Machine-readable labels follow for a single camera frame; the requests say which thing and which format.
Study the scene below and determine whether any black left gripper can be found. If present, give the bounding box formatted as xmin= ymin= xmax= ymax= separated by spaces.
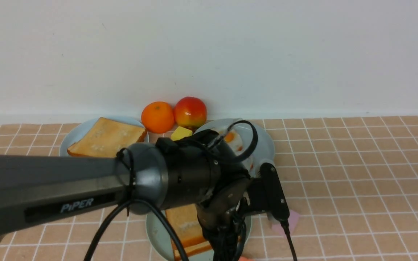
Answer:
xmin=196 ymin=177 xmax=250 ymax=261

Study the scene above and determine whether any toast slice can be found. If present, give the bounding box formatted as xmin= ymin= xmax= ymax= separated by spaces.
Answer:
xmin=171 ymin=241 xmax=212 ymax=261
xmin=67 ymin=117 xmax=149 ymax=158
xmin=165 ymin=204 xmax=210 ymax=250

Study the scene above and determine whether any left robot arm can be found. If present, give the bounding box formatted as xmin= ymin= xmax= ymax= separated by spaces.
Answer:
xmin=0 ymin=138 xmax=250 ymax=261

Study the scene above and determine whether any orange foam cube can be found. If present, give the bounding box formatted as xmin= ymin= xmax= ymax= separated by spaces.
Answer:
xmin=238 ymin=256 xmax=254 ymax=261

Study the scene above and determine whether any pink foam cube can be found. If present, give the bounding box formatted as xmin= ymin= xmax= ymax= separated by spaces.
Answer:
xmin=269 ymin=210 xmax=300 ymax=238

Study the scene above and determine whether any near fried egg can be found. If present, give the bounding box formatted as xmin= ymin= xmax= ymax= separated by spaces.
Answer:
xmin=242 ymin=156 xmax=256 ymax=177

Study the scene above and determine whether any fried egg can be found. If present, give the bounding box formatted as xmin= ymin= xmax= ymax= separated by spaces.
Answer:
xmin=242 ymin=156 xmax=256 ymax=177
xmin=211 ymin=127 xmax=244 ymax=152

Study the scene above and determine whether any mint green serving plate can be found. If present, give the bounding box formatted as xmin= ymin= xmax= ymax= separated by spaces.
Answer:
xmin=146 ymin=213 xmax=252 ymax=261

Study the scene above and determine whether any far fried egg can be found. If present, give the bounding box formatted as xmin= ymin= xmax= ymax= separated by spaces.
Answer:
xmin=211 ymin=127 xmax=244 ymax=152

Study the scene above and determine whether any grey egg plate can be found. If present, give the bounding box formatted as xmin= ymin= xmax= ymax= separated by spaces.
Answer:
xmin=196 ymin=118 xmax=275 ymax=177

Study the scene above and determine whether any yellow foam cube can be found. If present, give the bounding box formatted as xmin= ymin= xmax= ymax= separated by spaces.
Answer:
xmin=171 ymin=126 xmax=193 ymax=141

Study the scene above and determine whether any red yellow apple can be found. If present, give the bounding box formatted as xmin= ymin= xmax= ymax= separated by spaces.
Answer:
xmin=173 ymin=96 xmax=207 ymax=130

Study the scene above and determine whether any orange fruit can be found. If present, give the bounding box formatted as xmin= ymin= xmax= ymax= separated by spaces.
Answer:
xmin=141 ymin=102 xmax=175 ymax=134

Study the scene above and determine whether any blue bread plate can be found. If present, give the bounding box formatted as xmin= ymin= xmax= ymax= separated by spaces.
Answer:
xmin=58 ymin=115 xmax=144 ymax=157

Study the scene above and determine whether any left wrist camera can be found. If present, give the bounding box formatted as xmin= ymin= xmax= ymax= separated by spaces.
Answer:
xmin=245 ymin=162 xmax=290 ymax=223

